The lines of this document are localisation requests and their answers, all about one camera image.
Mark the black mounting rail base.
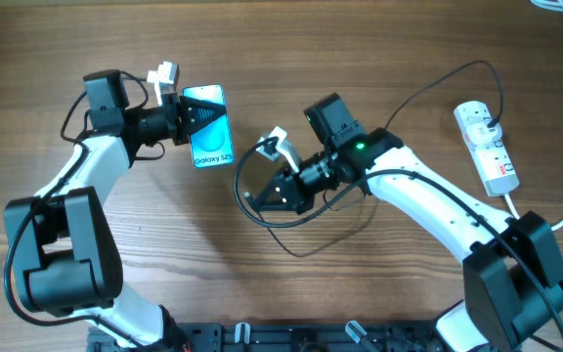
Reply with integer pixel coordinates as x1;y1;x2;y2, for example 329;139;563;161
86;320;507;352

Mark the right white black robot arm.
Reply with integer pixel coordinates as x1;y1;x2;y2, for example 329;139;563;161
245;93;563;351

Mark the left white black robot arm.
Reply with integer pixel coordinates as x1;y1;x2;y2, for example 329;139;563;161
3;66;227;351

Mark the white power strip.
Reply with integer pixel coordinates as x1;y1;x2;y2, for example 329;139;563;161
454;101;520;197

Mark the black USB charger cable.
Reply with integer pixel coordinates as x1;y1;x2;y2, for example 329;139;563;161
243;60;506;258

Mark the blue Galaxy smartphone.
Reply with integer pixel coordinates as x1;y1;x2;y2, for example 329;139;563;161
183;85;235;168

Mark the white charger plug adapter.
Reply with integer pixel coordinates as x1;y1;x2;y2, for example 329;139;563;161
463;122;502;150

